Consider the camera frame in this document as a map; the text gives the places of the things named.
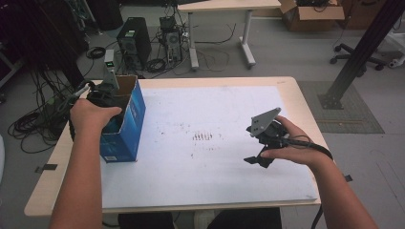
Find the white power supply unit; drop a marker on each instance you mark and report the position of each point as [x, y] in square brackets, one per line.
[109, 57]

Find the black computer tower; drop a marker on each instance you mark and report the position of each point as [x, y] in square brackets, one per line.
[133, 41]

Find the white table mat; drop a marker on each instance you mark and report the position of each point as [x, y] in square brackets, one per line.
[203, 178]

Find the black office chair base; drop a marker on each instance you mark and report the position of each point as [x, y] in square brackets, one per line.
[347, 56]

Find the grey floor mat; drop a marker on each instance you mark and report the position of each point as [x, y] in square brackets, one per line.
[347, 122]

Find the person's left hand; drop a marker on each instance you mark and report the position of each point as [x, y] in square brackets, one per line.
[90, 117]

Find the white desk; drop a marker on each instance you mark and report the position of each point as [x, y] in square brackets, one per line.
[223, 4]

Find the small open computer case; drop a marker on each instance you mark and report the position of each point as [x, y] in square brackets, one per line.
[173, 44]

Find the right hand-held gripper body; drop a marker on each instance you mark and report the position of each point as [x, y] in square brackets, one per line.
[263, 123]

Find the black tape strip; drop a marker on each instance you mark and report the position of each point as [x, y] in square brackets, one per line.
[348, 178]
[46, 167]

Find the blue cardboard box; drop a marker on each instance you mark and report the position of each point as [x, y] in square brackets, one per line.
[125, 133]

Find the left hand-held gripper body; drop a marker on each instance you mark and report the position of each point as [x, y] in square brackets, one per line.
[110, 79]

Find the person's right hand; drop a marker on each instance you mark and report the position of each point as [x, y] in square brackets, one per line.
[302, 149]

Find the person's legs in dark trousers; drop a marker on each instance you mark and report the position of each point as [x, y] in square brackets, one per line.
[248, 219]

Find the open brown cardboard box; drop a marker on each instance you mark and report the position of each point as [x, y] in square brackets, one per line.
[318, 17]

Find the black metal stand post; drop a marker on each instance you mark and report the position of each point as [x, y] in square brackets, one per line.
[359, 54]

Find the brown wooden cabinet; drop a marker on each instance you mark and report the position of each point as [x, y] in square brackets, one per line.
[359, 14]

